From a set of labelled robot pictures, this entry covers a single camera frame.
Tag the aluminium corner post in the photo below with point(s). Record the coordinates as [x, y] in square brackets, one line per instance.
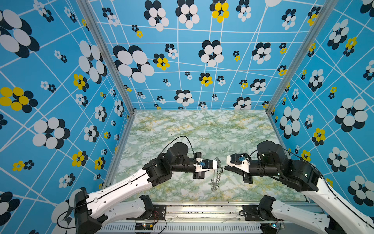
[325, 13]
[97, 36]

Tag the right aluminium corner post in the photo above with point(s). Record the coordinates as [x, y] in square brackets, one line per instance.
[325, 13]

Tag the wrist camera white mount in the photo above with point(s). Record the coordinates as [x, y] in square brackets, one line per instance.
[241, 161]
[203, 165]

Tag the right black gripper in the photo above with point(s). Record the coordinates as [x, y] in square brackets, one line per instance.
[246, 178]

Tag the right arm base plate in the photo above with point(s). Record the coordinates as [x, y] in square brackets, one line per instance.
[258, 213]

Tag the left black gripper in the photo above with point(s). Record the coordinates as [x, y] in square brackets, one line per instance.
[199, 175]

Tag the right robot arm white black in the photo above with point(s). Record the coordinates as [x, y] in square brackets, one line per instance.
[340, 217]

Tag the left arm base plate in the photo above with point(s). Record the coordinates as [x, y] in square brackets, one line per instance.
[158, 213]

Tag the right green circuit board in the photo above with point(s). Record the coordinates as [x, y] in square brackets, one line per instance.
[269, 228]

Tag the aluminium front rail frame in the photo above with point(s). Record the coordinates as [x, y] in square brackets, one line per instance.
[199, 219]

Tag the left aluminium corner post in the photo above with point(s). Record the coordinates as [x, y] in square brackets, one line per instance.
[97, 36]

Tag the metal keyring disc with rings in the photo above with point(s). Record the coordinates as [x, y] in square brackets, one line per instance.
[214, 183]

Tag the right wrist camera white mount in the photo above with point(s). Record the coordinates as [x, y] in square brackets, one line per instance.
[241, 161]

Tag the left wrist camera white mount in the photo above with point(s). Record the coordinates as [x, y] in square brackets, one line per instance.
[203, 165]

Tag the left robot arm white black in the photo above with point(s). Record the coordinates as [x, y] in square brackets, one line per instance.
[97, 209]

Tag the left green circuit board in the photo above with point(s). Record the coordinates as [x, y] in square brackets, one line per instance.
[148, 227]

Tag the green circuit board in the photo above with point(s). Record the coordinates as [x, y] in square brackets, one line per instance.
[148, 227]
[269, 228]

